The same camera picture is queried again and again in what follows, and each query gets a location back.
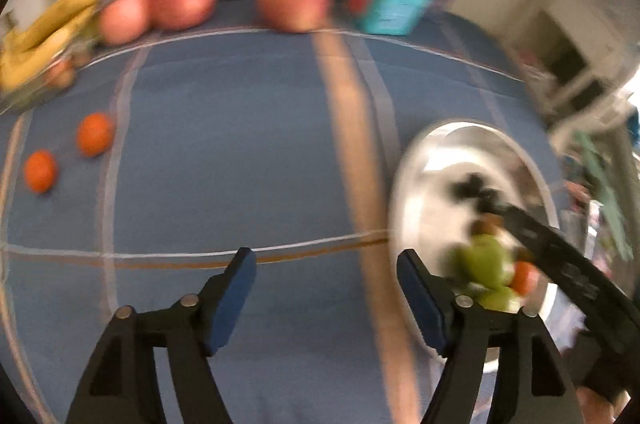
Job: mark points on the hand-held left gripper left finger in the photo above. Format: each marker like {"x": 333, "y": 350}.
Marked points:
{"x": 225, "y": 304}

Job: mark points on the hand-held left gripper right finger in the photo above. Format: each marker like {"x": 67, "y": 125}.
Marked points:
{"x": 425, "y": 304}

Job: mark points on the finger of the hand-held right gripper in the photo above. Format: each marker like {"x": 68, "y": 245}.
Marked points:
{"x": 555, "y": 249}

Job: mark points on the large orange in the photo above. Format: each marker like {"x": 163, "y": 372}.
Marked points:
{"x": 524, "y": 279}

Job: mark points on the round green fruit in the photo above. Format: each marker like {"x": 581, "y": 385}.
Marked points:
{"x": 495, "y": 300}

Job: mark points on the brown kiwi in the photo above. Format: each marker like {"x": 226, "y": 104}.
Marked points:
{"x": 486, "y": 228}

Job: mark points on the green pear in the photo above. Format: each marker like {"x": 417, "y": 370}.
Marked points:
{"x": 482, "y": 259}

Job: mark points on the stainless steel basin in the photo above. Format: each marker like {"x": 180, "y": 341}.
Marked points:
{"x": 450, "y": 153}

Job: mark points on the blue plaid tablecloth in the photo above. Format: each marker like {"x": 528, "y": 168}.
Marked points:
{"x": 225, "y": 143}

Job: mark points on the white chair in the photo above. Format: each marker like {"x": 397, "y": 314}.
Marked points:
{"x": 565, "y": 48}

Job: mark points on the small orange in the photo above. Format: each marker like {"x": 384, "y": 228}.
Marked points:
{"x": 41, "y": 172}
{"x": 95, "y": 134}

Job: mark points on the small red fruit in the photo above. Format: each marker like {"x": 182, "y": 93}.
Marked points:
{"x": 61, "y": 73}

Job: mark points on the glass fruit bowl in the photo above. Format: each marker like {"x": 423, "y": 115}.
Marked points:
{"x": 30, "y": 96}

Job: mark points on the pale red apple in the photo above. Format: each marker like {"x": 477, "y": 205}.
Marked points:
{"x": 124, "y": 18}

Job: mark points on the large red apple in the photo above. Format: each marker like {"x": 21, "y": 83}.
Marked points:
{"x": 295, "y": 0}

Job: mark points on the banana bunch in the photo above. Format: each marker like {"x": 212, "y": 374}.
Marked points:
{"x": 45, "y": 38}

